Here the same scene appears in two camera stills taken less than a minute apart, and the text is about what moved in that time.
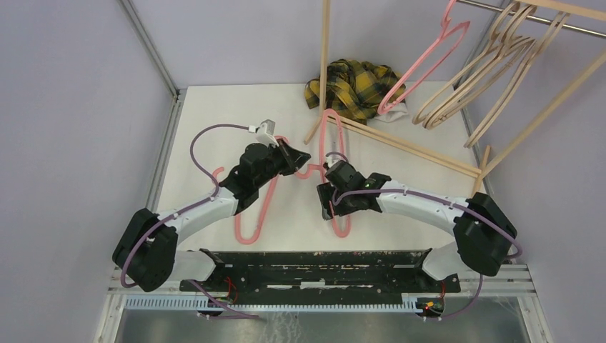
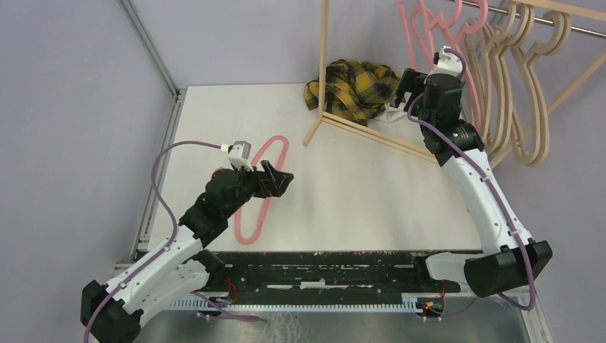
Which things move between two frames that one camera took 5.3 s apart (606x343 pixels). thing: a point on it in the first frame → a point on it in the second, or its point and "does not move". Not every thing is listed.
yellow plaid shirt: x=356 y=90 does not move
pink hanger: x=321 y=167 → x=485 y=8
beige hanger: x=477 y=88 → x=500 y=96
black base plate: x=318 y=274 does not move
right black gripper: x=325 y=193 → x=412 y=81
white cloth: x=396 y=111 does not move
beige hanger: x=504 y=99 → x=529 y=128
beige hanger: x=496 y=44 → x=492 y=135
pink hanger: x=407 y=76 → x=437 y=21
